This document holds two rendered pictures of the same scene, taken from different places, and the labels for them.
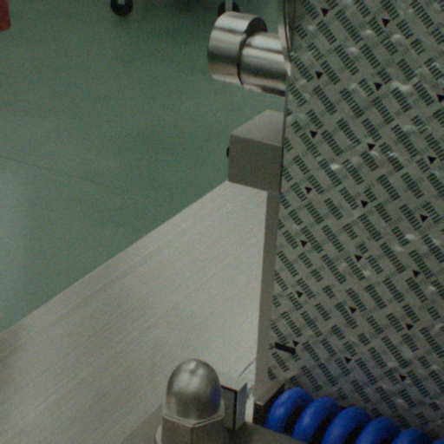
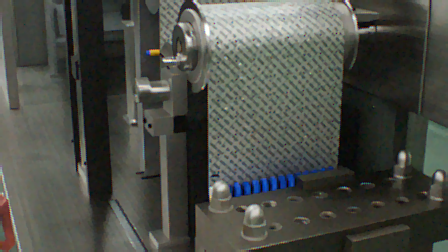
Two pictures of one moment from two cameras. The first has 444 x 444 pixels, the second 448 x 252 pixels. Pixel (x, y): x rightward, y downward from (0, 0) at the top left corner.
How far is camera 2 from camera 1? 0.70 m
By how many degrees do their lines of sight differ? 47
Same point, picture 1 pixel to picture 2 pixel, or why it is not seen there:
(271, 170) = (170, 126)
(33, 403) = not seen: outside the picture
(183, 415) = (225, 197)
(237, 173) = (157, 131)
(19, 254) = not seen: outside the picture
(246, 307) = (88, 209)
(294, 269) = (216, 147)
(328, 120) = (222, 94)
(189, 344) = (91, 227)
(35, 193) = not seen: outside the picture
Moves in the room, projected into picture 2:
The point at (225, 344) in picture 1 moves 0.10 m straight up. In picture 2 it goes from (102, 221) to (98, 172)
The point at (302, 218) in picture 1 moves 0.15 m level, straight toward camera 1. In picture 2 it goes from (217, 128) to (293, 153)
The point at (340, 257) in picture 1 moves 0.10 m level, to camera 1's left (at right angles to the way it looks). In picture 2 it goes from (230, 136) to (186, 154)
